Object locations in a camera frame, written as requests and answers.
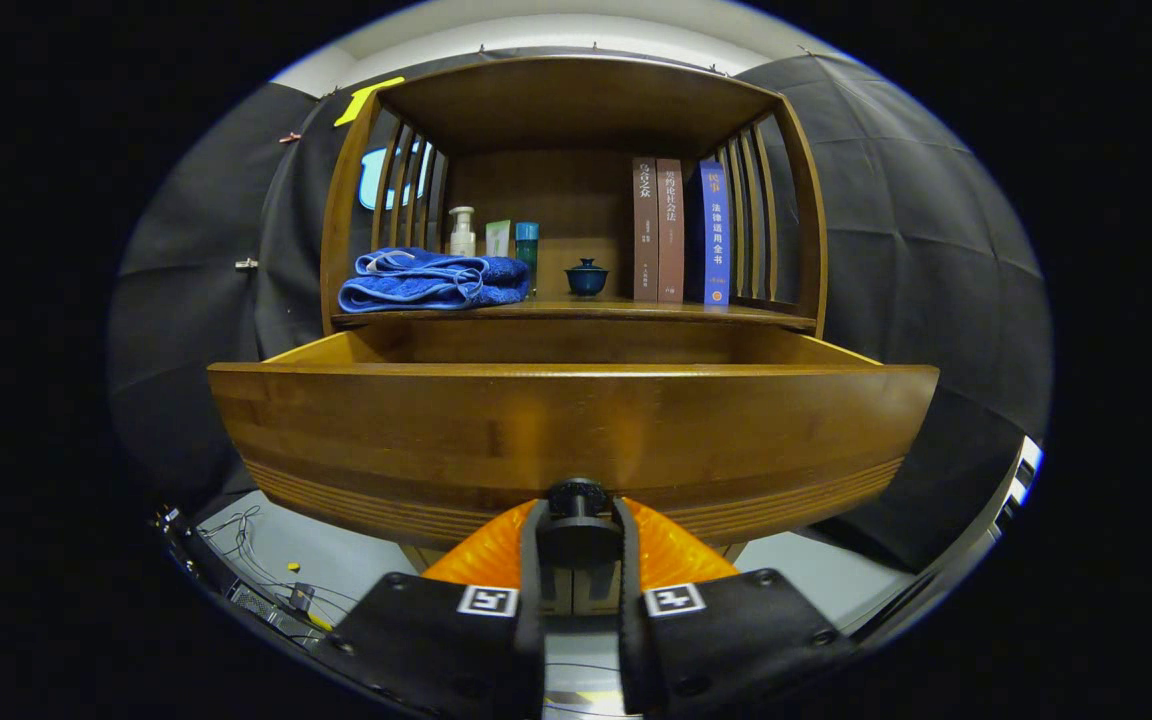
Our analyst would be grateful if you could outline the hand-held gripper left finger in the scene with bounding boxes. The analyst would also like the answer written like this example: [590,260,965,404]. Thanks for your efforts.
[321,497,549,720]

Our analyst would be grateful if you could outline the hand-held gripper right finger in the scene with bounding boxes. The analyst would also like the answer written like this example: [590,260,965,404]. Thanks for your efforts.
[614,497,857,717]

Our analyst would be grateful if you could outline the black drawer knob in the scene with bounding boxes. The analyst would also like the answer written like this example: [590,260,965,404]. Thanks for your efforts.
[534,478,625,571]

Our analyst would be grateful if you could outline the wooden countertop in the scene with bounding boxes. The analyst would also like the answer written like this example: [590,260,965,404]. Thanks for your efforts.
[331,295,819,331]

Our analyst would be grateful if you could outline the wooden cabinet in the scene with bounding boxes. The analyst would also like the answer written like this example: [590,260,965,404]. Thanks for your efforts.
[319,55,829,619]

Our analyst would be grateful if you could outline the dark blue lidded teacup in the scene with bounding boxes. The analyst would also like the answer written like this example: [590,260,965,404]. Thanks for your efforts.
[564,258,610,298]

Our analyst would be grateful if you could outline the blue folded towel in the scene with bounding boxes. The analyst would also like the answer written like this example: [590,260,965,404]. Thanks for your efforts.
[338,247,532,314]

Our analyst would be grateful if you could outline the dark brown book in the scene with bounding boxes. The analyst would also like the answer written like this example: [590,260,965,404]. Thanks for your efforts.
[632,157,659,303]

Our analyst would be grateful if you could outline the reddish brown book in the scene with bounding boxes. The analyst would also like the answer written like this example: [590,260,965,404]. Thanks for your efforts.
[656,158,686,304]

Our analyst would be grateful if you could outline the teal bottle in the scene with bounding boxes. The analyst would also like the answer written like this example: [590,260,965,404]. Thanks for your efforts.
[515,221,541,296]

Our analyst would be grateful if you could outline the blue book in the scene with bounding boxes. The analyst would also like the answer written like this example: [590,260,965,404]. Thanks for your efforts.
[686,161,732,307]

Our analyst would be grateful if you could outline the floor cables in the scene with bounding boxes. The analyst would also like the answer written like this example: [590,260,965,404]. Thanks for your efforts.
[198,505,357,626]

